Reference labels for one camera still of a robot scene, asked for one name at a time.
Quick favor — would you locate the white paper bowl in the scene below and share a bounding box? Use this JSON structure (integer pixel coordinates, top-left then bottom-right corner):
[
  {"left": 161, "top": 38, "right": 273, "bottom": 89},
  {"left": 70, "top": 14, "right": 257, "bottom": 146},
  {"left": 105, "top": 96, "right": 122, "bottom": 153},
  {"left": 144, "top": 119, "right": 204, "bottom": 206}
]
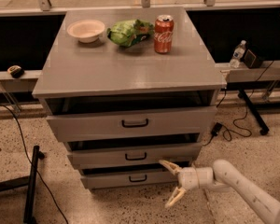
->
[{"left": 67, "top": 20, "right": 105, "bottom": 43}]

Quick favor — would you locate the small black box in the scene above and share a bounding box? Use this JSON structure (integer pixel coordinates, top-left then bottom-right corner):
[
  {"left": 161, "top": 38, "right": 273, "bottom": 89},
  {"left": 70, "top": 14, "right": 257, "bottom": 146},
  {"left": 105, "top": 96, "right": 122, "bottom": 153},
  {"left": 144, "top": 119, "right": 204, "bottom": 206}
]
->
[{"left": 244, "top": 49, "right": 263, "bottom": 69}]

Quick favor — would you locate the black stand leg right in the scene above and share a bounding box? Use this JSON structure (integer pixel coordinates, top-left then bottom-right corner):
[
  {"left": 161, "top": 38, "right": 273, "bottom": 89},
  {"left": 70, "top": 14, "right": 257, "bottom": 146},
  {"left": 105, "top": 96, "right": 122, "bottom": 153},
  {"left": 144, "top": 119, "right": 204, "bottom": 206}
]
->
[{"left": 239, "top": 89, "right": 269, "bottom": 135}]

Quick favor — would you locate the grey top drawer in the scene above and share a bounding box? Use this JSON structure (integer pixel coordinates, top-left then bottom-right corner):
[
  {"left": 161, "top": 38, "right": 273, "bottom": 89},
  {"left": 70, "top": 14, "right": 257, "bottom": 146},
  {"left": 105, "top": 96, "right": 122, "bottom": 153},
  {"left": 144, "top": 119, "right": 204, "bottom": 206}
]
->
[{"left": 47, "top": 106, "right": 217, "bottom": 142}]

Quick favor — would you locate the grey bottom drawer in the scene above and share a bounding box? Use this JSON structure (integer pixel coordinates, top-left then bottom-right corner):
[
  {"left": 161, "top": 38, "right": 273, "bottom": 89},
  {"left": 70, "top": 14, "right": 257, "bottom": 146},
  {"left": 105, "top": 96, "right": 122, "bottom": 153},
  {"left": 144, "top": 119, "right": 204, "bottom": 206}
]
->
[{"left": 81, "top": 165, "right": 177, "bottom": 189}]

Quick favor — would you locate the clear water bottle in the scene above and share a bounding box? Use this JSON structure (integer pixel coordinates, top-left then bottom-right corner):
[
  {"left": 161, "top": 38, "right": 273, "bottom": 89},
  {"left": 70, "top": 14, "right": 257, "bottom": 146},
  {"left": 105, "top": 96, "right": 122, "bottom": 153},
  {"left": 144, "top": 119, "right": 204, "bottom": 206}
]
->
[{"left": 230, "top": 40, "right": 246, "bottom": 68}]

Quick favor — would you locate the green chip bag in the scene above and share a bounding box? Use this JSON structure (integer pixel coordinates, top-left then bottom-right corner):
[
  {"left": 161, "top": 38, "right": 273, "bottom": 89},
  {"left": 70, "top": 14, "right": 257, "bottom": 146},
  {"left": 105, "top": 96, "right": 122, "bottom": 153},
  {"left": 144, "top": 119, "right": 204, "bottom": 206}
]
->
[{"left": 106, "top": 20, "right": 154, "bottom": 48}]

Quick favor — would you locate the small black yellow device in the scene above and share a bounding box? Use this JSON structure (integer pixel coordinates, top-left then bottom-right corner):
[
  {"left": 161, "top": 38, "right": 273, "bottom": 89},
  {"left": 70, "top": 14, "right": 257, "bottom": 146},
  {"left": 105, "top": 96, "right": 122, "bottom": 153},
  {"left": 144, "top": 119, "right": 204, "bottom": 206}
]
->
[{"left": 7, "top": 65, "right": 24, "bottom": 78}]

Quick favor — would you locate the grey middle drawer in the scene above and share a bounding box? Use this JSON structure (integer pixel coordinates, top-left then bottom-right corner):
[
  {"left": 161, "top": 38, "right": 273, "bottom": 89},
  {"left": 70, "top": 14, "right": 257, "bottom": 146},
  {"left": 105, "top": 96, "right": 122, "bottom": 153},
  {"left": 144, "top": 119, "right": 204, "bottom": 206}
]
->
[{"left": 68, "top": 143, "right": 202, "bottom": 169}]

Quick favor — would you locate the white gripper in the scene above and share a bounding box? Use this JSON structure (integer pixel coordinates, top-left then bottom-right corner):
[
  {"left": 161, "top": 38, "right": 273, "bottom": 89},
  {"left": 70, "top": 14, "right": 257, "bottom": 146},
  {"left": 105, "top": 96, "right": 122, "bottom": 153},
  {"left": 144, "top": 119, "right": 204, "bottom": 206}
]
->
[{"left": 159, "top": 160, "right": 199, "bottom": 208}]

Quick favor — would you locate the black power adapter with cable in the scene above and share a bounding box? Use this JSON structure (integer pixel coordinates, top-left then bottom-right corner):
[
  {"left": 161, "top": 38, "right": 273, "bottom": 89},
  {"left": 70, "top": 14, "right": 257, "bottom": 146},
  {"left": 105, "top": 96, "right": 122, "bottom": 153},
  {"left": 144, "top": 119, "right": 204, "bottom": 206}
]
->
[{"left": 203, "top": 61, "right": 274, "bottom": 146}]

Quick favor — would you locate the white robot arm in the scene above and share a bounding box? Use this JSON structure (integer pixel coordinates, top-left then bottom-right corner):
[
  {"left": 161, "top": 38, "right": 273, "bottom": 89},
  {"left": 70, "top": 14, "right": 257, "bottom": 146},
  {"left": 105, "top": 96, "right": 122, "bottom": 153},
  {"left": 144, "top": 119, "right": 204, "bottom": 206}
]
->
[{"left": 159, "top": 160, "right": 280, "bottom": 224}]

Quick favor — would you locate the black stand left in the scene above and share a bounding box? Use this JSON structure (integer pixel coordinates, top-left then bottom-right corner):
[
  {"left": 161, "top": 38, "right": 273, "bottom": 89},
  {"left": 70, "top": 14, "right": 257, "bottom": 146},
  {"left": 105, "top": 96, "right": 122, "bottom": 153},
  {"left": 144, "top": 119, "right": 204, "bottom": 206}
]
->
[{"left": 0, "top": 146, "right": 45, "bottom": 224}]

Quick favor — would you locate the grey drawer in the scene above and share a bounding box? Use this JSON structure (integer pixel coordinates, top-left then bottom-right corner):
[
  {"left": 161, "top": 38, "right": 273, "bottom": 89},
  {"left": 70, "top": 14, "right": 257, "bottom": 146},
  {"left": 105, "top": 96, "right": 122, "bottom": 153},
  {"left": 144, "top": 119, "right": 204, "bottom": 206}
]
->
[
  {"left": 81, "top": 165, "right": 177, "bottom": 189},
  {"left": 68, "top": 143, "right": 202, "bottom": 169},
  {"left": 47, "top": 106, "right": 217, "bottom": 142}
]

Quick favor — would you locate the grey drawer cabinet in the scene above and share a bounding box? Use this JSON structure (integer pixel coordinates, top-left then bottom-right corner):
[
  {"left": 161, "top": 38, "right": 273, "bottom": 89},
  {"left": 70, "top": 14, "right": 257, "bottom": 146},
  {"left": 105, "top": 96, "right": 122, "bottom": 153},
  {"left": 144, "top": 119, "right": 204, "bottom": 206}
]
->
[{"left": 32, "top": 7, "right": 227, "bottom": 173}]

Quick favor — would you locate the red cola can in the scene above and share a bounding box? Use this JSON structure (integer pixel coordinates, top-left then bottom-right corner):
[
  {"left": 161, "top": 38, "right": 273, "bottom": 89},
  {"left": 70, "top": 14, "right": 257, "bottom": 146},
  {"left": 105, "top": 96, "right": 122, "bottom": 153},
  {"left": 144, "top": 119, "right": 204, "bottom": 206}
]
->
[{"left": 154, "top": 15, "right": 175, "bottom": 53}]

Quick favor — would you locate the black floor cable left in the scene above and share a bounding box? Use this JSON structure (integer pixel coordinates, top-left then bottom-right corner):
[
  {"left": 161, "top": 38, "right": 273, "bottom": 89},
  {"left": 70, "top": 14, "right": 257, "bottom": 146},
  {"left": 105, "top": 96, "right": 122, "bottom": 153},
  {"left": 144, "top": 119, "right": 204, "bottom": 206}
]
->
[{"left": 0, "top": 102, "right": 69, "bottom": 224}]

